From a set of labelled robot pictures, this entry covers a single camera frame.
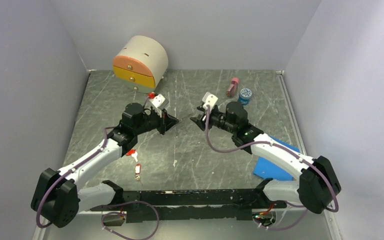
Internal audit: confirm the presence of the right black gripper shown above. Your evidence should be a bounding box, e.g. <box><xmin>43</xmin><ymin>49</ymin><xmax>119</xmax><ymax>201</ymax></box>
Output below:
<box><xmin>189</xmin><ymin>106</ymin><xmax>236</xmax><ymax>135</ymax></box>

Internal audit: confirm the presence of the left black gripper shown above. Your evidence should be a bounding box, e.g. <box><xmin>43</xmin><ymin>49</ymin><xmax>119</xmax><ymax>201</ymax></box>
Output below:
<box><xmin>134</xmin><ymin>107</ymin><xmax>179</xmax><ymax>136</ymax></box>

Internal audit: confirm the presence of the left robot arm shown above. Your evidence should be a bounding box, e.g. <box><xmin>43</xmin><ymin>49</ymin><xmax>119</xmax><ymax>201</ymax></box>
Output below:
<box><xmin>30</xmin><ymin>102</ymin><xmax>180</xmax><ymax>229</ymax></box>

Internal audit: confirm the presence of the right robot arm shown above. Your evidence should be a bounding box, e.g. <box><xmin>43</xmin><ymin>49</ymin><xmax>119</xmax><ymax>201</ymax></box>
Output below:
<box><xmin>190</xmin><ymin>101</ymin><xmax>342</xmax><ymax>214</ymax></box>

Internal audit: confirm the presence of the pink capped brown vial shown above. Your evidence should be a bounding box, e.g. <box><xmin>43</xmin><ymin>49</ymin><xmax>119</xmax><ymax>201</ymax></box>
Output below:
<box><xmin>226</xmin><ymin>77</ymin><xmax>239</xmax><ymax>98</ymax></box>

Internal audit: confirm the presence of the key with red tag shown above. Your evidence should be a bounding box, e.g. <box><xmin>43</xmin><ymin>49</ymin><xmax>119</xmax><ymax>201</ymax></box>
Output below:
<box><xmin>125</xmin><ymin>149</ymin><xmax>139</xmax><ymax>163</ymax></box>

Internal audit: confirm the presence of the blue round tin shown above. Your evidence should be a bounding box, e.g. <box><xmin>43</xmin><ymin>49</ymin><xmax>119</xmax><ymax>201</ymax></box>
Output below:
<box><xmin>238</xmin><ymin>88</ymin><xmax>252</xmax><ymax>106</ymax></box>

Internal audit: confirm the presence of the key with red label fob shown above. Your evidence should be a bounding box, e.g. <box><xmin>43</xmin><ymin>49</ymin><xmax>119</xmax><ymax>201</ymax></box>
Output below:
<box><xmin>134</xmin><ymin>163</ymin><xmax>142</xmax><ymax>182</ymax></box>

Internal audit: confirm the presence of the round beige drawer box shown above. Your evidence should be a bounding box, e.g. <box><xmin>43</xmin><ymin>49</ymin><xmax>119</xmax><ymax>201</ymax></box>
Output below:
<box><xmin>112</xmin><ymin>35</ymin><xmax>169</xmax><ymax>94</ymax></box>

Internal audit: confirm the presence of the blue foam sheet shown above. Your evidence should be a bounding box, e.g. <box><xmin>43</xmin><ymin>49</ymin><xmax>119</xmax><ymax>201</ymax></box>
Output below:
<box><xmin>252</xmin><ymin>135</ymin><xmax>302</xmax><ymax>181</ymax></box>

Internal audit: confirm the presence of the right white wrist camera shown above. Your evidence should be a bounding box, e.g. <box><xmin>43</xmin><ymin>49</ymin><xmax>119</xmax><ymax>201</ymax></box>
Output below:
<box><xmin>202</xmin><ymin>91</ymin><xmax>218</xmax><ymax>111</ymax></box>

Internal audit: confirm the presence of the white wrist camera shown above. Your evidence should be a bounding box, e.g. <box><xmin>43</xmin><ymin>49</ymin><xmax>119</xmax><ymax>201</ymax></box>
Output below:
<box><xmin>147</xmin><ymin>92</ymin><xmax>169</xmax><ymax>118</ymax></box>
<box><xmin>202</xmin><ymin>91</ymin><xmax>218</xmax><ymax>111</ymax></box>

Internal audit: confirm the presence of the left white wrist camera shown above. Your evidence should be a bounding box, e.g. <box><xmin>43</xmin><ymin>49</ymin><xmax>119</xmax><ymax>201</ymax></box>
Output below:
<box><xmin>147</xmin><ymin>92</ymin><xmax>169</xmax><ymax>118</ymax></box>

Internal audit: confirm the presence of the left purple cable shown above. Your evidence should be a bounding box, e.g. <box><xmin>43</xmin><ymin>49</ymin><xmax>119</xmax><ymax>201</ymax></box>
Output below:
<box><xmin>35</xmin><ymin>96</ymin><xmax>160</xmax><ymax>240</ymax></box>

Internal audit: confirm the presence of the purple cable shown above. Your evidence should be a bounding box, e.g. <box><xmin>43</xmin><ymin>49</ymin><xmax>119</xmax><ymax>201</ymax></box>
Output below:
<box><xmin>204</xmin><ymin>105</ymin><xmax>340</xmax><ymax>232</ymax></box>
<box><xmin>35</xmin><ymin>96</ymin><xmax>160</xmax><ymax>240</ymax></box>

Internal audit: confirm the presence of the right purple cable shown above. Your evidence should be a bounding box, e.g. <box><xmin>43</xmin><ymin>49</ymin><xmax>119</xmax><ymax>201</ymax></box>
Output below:
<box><xmin>204</xmin><ymin>105</ymin><xmax>340</xmax><ymax>232</ymax></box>

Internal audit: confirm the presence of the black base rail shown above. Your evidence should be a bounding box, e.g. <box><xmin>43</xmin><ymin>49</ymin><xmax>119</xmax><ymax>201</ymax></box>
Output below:
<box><xmin>92</xmin><ymin>188</ymin><xmax>287</xmax><ymax>223</ymax></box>

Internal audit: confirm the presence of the aluminium frame rail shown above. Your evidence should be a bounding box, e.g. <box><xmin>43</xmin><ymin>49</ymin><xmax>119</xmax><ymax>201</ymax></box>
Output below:
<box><xmin>40</xmin><ymin>188</ymin><xmax>334</xmax><ymax>216</ymax></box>

